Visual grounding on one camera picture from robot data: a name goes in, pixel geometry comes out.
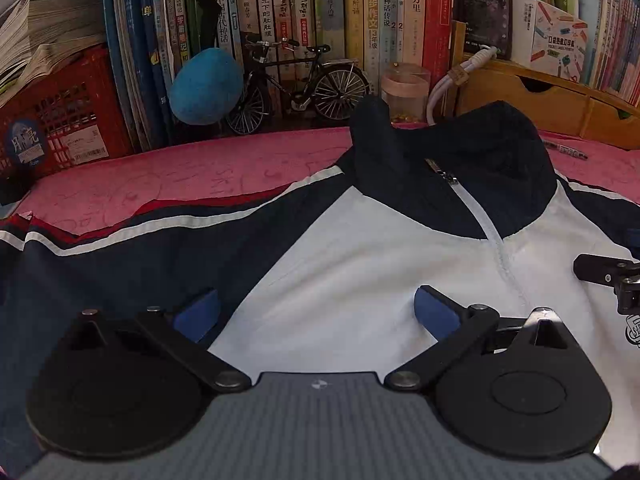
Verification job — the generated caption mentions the black smartphone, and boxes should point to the black smartphone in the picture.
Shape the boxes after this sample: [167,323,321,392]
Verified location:
[456,0,514,60]

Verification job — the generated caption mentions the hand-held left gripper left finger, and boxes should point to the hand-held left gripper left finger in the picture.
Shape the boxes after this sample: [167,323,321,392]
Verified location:
[67,287,252,394]

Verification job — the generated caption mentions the white label printer box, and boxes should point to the white label printer box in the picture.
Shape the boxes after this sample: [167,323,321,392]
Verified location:
[510,0,588,86]

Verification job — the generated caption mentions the wooden drawer organiser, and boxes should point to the wooden drawer organiser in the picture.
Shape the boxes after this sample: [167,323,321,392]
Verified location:
[452,20,640,151]

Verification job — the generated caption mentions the navy and white jacket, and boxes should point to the navy and white jacket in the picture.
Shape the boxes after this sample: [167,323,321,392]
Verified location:
[0,94,640,480]

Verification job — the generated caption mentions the red plastic crate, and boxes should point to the red plastic crate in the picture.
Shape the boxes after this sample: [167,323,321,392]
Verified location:
[0,45,136,181]

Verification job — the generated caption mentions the white charging cable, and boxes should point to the white charging cable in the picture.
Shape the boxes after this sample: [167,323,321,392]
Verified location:
[426,45,501,126]

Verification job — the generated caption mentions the row of tall blue workbooks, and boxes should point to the row of tall blue workbooks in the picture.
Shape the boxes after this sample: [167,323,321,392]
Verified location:
[100,0,191,153]

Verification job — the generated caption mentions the clear plastic jar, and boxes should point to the clear plastic jar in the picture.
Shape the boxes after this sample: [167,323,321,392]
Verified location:
[381,62,432,125]

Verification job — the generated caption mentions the row of thick storybooks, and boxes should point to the row of thick storybooks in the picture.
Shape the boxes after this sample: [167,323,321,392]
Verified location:
[170,0,456,121]

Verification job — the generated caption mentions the black strap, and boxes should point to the black strap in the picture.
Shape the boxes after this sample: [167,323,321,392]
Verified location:
[185,0,216,61]

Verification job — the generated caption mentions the row of pink slim books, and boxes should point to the row of pink slim books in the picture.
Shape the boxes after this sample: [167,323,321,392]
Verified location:
[575,0,640,106]

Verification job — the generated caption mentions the blue plush ball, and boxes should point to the blue plush ball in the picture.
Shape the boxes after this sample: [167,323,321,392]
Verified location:
[169,48,245,126]

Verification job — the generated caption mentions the small black box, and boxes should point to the small black box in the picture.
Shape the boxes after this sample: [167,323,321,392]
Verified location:
[0,175,38,206]

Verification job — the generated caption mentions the stack of paper workbooks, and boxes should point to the stack of paper workbooks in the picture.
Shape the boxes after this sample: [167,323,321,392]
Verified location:
[0,0,108,106]

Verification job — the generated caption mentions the black model bicycle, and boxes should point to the black model bicycle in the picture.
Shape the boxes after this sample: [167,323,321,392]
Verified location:
[224,37,371,136]

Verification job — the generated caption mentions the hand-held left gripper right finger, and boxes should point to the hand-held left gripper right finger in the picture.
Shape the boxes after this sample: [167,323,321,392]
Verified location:
[385,284,573,393]

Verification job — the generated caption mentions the ballpoint pen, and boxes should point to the ballpoint pen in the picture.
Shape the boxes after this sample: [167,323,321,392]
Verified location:
[542,140,590,161]

